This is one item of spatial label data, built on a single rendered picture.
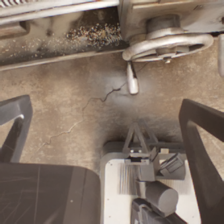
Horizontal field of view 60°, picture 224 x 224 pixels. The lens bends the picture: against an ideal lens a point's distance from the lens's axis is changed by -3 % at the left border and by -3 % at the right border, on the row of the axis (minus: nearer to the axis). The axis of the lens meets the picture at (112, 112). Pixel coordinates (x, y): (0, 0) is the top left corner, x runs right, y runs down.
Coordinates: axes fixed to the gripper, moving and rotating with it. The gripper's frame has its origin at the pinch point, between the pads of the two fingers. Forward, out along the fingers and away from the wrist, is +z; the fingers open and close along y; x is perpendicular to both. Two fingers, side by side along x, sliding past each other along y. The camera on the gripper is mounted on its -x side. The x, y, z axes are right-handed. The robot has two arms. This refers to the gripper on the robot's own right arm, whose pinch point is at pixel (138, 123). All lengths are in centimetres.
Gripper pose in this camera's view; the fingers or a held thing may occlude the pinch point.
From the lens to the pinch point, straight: 52.2
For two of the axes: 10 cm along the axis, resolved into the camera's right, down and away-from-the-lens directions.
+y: -4.3, 1.6, -8.9
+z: -1.4, -9.8, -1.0
